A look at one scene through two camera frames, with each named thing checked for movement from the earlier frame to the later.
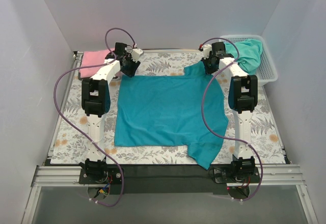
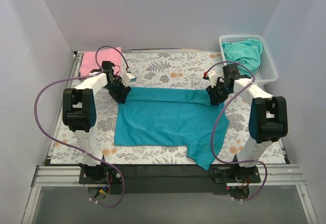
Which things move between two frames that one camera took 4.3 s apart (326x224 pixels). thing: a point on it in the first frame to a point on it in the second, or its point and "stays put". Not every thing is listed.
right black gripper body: [209, 65] to [215, 93]
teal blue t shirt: [156, 110] stays put
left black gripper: [130, 66] to [120, 91]
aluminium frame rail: [69, 175] stays put
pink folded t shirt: [91, 58] stays put
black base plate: [172, 178] stays put
